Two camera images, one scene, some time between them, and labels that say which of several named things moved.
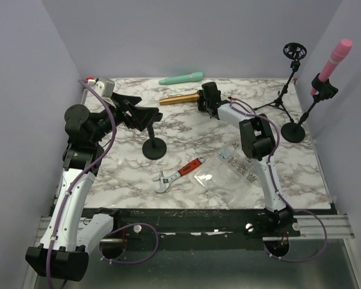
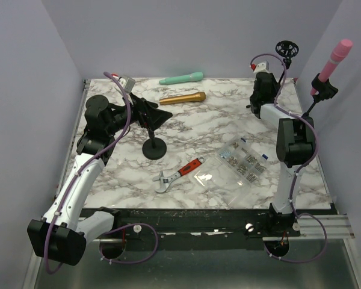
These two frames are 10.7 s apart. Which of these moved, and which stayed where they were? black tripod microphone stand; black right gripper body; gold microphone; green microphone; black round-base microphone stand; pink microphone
Moved: black right gripper body; black tripod microphone stand
Stayed: pink microphone; green microphone; black round-base microphone stand; gold microphone
